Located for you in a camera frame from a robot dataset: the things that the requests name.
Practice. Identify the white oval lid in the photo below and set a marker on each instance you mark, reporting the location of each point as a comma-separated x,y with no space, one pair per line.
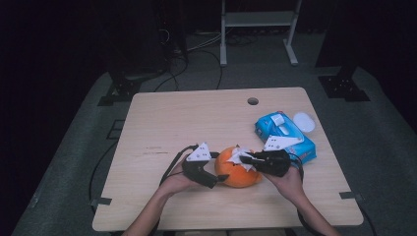
304,122

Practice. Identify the white metal stand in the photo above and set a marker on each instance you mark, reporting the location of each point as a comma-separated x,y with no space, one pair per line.
259,18

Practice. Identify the black tape strip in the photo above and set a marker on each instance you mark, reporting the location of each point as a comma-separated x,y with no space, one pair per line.
349,195
102,201

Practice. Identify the blue wet wipes pack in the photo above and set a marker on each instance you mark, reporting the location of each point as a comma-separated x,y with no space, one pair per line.
282,129

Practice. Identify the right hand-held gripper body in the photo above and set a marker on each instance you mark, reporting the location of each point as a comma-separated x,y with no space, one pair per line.
273,162

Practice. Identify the orange plush toy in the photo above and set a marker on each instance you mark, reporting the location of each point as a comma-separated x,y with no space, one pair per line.
237,175

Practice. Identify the person's right hand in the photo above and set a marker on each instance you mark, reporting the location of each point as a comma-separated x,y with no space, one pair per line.
288,188

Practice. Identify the white wet wipe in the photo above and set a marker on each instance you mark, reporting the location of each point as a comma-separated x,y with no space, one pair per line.
237,157

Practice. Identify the black stand base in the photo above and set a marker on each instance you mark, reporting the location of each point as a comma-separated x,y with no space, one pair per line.
123,89
342,88

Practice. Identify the black floor tape outline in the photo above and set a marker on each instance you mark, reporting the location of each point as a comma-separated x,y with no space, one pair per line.
110,129

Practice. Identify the person's left hand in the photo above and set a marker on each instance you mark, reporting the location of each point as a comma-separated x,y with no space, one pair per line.
178,182

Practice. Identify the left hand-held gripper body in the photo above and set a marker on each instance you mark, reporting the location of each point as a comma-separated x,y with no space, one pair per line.
196,170

